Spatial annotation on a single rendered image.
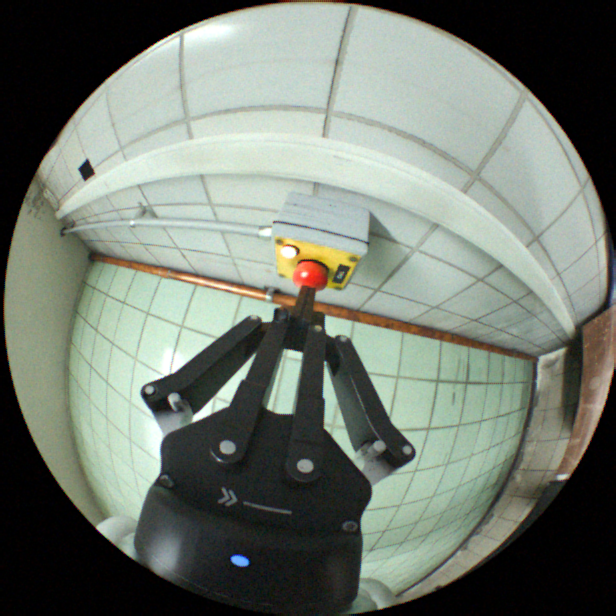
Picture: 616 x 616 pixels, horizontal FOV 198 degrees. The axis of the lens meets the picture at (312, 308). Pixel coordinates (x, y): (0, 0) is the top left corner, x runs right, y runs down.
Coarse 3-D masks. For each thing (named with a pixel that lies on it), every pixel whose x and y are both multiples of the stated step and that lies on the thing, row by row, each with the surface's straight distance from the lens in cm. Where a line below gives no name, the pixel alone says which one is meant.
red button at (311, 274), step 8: (304, 264) 22; (312, 264) 22; (296, 272) 22; (304, 272) 22; (312, 272) 22; (320, 272) 22; (296, 280) 22; (304, 280) 22; (312, 280) 22; (320, 280) 22; (320, 288) 23
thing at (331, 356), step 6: (318, 312) 18; (312, 318) 17; (318, 318) 17; (324, 318) 17; (312, 324) 16; (318, 324) 16; (324, 324) 16; (330, 336) 15; (330, 342) 14; (330, 348) 14; (330, 354) 14; (336, 354) 14; (330, 360) 15; (336, 360) 14
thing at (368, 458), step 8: (360, 448) 10; (368, 448) 10; (376, 448) 9; (384, 448) 9; (360, 456) 10; (368, 456) 10; (376, 456) 10; (360, 464) 10; (368, 464) 10; (376, 464) 10; (384, 464) 10; (368, 472) 9; (376, 472) 10; (384, 472) 10; (392, 472) 11; (376, 480) 9
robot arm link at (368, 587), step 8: (112, 520) 67; (120, 520) 67; (128, 520) 67; (104, 528) 66; (112, 528) 65; (120, 528) 65; (128, 528) 65; (112, 536) 64; (120, 536) 64; (128, 536) 64; (360, 584) 73; (368, 584) 73; (376, 584) 74; (384, 584) 77; (360, 592) 70; (368, 592) 71; (376, 592) 72; (384, 592) 73; (392, 592) 78; (376, 600) 71; (384, 600) 72; (392, 600) 74
